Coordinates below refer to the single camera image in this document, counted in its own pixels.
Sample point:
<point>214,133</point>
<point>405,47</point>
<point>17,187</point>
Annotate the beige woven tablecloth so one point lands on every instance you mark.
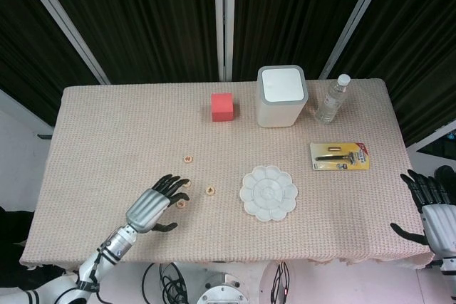
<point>107,122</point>

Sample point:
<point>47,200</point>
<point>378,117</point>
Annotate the white flower paint palette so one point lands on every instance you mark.
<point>268,193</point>

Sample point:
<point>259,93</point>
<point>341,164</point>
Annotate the black curtain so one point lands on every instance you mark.
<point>420,40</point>
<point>25,44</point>
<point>142,15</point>
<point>292,8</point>

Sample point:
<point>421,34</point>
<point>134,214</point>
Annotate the red foam cube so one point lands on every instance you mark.
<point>222,108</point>

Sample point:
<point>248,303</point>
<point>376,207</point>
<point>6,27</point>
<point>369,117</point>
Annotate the silver metal frame post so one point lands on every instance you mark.
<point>60,15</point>
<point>224,15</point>
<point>356,15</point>

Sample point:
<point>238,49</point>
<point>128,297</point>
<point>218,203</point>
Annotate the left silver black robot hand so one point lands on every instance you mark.
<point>147,208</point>

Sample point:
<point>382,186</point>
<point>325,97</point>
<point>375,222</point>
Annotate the small wooden button bottom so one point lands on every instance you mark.
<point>181,205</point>

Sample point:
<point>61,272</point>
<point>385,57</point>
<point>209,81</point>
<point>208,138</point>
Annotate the person in black trousers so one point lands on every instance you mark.
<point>18,240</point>

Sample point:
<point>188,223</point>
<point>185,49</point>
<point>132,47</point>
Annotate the clear plastic water bottle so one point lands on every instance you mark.
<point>329,104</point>

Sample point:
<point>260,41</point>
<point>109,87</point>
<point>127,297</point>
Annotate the small wooden button top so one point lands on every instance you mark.
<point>188,159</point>

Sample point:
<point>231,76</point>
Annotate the white square trash bin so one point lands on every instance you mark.
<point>279,104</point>

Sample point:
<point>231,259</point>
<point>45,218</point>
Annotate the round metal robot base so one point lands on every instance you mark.
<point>222,291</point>

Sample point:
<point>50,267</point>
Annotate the black rounded background object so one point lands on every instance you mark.
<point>447,174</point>

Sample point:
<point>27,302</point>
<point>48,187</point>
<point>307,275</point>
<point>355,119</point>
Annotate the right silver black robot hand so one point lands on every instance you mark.
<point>440,222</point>

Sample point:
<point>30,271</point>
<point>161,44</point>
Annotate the yellow razor blister pack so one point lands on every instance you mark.
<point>338,157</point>

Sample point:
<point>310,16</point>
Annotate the small wooden button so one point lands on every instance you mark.
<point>181,205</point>
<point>188,159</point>
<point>188,185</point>
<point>211,190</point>

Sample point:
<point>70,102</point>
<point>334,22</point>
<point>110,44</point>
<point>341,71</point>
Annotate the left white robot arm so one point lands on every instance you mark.
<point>114,243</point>

